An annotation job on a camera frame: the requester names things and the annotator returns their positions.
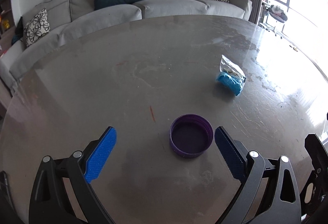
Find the purple plastic lid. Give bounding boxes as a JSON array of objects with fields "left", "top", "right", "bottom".
[{"left": 170, "top": 114, "right": 214, "bottom": 158}]

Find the blue snack wrapper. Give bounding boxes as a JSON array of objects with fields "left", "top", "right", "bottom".
[{"left": 216, "top": 55, "right": 246, "bottom": 96}]

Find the left floral cushion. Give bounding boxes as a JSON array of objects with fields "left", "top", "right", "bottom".
[{"left": 24, "top": 8, "right": 51, "bottom": 48}]

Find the office chair with clothes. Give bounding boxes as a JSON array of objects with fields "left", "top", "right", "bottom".
[{"left": 266, "top": 5, "right": 288, "bottom": 36}]

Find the cluttered desk by window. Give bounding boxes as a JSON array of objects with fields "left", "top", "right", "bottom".
[{"left": 258, "top": 0, "right": 271, "bottom": 29}]

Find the grey fabric sofa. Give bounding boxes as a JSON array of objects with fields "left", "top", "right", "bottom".
[{"left": 1, "top": 0, "right": 252, "bottom": 93}]

